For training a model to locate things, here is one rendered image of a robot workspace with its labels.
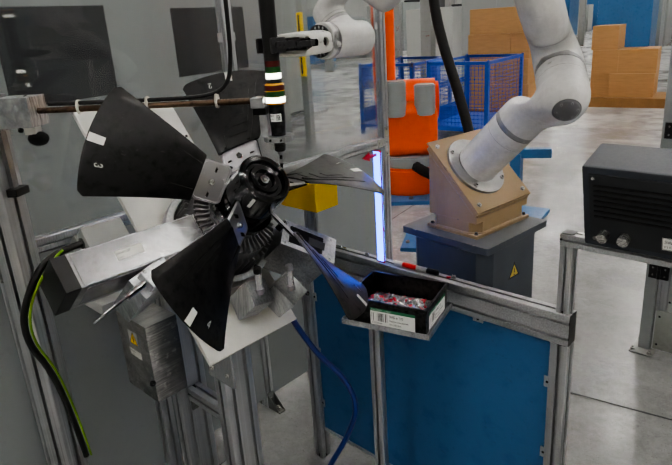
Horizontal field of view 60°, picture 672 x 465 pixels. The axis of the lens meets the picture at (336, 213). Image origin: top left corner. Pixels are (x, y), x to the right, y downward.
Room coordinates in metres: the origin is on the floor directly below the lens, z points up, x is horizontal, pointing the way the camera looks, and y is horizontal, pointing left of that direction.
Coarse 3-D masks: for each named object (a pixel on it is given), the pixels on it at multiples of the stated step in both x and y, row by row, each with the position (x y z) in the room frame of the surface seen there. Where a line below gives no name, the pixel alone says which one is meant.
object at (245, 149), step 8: (248, 144) 1.31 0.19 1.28; (256, 144) 1.30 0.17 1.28; (232, 152) 1.31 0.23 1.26; (240, 152) 1.31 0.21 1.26; (248, 152) 1.30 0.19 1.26; (256, 152) 1.29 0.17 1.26; (224, 160) 1.31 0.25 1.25; (232, 160) 1.30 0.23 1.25; (240, 160) 1.29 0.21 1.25; (232, 168) 1.28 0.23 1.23
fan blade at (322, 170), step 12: (324, 156) 1.53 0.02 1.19; (300, 168) 1.43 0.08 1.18; (312, 168) 1.43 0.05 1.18; (324, 168) 1.44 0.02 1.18; (336, 168) 1.45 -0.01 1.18; (348, 168) 1.47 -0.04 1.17; (300, 180) 1.31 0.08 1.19; (312, 180) 1.31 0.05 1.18; (324, 180) 1.33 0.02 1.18; (336, 180) 1.35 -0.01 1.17; (348, 180) 1.38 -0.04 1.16; (360, 180) 1.40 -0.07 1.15; (372, 180) 1.44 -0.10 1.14; (384, 192) 1.40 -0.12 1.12
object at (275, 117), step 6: (270, 108) 1.30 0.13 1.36; (276, 108) 1.29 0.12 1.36; (282, 108) 1.30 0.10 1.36; (270, 114) 1.30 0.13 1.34; (276, 114) 1.29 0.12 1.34; (282, 114) 1.30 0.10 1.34; (270, 120) 1.30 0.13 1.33; (276, 120) 1.29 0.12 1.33; (282, 120) 1.30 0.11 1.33; (276, 126) 1.29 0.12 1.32; (282, 126) 1.30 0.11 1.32; (276, 132) 1.29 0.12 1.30; (282, 132) 1.30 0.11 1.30; (276, 144) 1.30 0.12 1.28; (282, 144) 1.30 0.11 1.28; (276, 150) 1.30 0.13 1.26; (282, 150) 1.30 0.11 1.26
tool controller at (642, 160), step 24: (600, 144) 1.19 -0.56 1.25; (600, 168) 1.10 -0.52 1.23; (624, 168) 1.07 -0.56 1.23; (648, 168) 1.05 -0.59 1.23; (600, 192) 1.10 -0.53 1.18; (624, 192) 1.07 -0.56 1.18; (648, 192) 1.04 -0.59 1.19; (600, 216) 1.12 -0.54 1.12; (624, 216) 1.08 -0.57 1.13; (648, 216) 1.05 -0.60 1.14; (600, 240) 1.11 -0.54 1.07; (624, 240) 1.07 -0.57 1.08; (648, 240) 1.06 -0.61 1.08
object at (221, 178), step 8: (208, 160) 1.20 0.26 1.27; (208, 168) 1.20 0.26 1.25; (224, 168) 1.22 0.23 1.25; (200, 176) 1.20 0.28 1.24; (208, 176) 1.20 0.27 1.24; (216, 176) 1.21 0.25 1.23; (224, 176) 1.22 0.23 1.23; (200, 184) 1.20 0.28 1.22; (208, 184) 1.20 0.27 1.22; (216, 184) 1.21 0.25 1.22; (224, 184) 1.22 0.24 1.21; (200, 192) 1.20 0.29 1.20; (216, 192) 1.21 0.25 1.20; (208, 200) 1.20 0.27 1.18; (216, 200) 1.21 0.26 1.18
